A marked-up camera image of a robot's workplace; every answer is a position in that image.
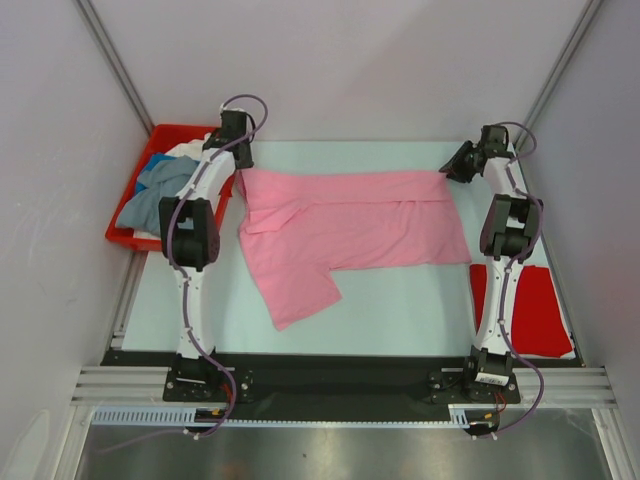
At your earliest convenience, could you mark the aluminium frame rail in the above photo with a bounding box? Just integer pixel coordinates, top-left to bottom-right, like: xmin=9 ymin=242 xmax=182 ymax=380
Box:
xmin=71 ymin=366 xmax=617 ymax=409

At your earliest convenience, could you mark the slotted cable duct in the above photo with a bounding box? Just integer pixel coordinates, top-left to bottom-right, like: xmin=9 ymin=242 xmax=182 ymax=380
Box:
xmin=449 ymin=404 xmax=500 ymax=428
xmin=92 ymin=406 xmax=236 ymax=427

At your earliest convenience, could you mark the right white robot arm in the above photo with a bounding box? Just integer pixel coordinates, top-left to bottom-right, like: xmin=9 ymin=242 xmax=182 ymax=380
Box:
xmin=439 ymin=121 xmax=543 ymax=402

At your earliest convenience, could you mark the left aluminium corner post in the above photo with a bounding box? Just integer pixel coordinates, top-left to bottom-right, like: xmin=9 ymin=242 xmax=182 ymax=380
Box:
xmin=72 ymin=0 xmax=155 ymax=136

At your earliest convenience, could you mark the blue t shirt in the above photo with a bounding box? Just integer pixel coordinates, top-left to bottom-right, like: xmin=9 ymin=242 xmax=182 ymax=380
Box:
xmin=134 ymin=153 xmax=174 ymax=195

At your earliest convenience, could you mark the right slotted cable duct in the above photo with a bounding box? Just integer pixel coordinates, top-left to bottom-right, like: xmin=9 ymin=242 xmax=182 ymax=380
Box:
xmin=449 ymin=404 xmax=500 ymax=428

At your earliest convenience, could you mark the left slotted cable duct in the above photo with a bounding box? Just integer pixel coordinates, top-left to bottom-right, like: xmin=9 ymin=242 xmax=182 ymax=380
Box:
xmin=92 ymin=406 xmax=236 ymax=427

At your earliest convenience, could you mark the white t shirt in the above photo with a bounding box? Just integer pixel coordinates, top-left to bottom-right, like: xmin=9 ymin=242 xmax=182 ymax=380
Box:
xmin=165 ymin=133 xmax=211 ymax=161

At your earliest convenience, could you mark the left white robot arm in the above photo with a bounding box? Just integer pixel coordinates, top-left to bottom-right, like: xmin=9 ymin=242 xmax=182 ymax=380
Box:
xmin=159 ymin=110 xmax=255 ymax=402

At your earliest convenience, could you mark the red folded t shirt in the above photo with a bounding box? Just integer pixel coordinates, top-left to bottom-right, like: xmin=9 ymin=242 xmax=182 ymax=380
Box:
xmin=468 ymin=263 xmax=576 ymax=359

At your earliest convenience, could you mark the pink t shirt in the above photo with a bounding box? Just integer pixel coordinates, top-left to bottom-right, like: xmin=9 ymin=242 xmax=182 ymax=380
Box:
xmin=237 ymin=169 xmax=472 ymax=331

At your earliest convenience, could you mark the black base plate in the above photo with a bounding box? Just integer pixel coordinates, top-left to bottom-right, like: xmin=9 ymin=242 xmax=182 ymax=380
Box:
xmin=101 ymin=350 xmax=578 ymax=424

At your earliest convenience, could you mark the red plastic bin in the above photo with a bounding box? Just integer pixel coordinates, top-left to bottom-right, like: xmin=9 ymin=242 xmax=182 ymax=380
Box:
xmin=105 ymin=124 xmax=233 ymax=252

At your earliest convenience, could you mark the grey t shirt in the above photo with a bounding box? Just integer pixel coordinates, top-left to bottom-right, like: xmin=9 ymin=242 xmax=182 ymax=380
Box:
xmin=115 ymin=156 xmax=198 ymax=236

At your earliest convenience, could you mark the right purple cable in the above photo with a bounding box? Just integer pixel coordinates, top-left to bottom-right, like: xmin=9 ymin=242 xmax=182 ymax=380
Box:
xmin=484 ymin=120 xmax=547 ymax=440

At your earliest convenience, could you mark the aluminium corner post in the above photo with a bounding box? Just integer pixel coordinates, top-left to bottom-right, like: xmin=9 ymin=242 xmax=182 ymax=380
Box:
xmin=72 ymin=0 xmax=155 ymax=136
xmin=523 ymin=0 xmax=607 ymax=130

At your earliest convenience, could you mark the right aluminium corner post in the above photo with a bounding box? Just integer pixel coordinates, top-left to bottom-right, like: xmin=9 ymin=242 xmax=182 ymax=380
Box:
xmin=523 ymin=0 xmax=607 ymax=130

